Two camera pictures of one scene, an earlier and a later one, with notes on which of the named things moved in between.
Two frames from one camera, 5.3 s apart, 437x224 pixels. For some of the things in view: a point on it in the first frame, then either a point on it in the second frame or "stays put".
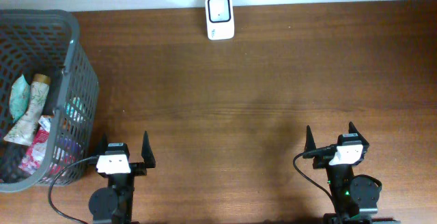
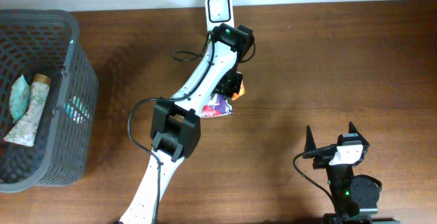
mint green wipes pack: [19, 98] stays put
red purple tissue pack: [35, 154] -> [218, 106]
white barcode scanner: [220, 17] stays put
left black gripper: [141, 167] -> [230, 88]
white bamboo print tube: [22, 132] stays put
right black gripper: [321, 161] stays put
